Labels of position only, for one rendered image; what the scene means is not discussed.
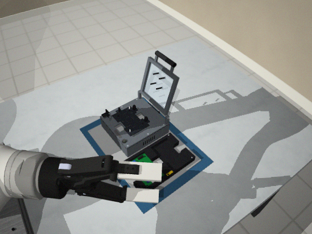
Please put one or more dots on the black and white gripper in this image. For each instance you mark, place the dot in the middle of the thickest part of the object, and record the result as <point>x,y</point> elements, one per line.
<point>58,175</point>

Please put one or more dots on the green circuit board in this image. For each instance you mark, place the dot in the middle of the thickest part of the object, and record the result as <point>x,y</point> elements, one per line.
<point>141,158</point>

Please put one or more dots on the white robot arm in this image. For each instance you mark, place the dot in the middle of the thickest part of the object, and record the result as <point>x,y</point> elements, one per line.
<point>19,171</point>

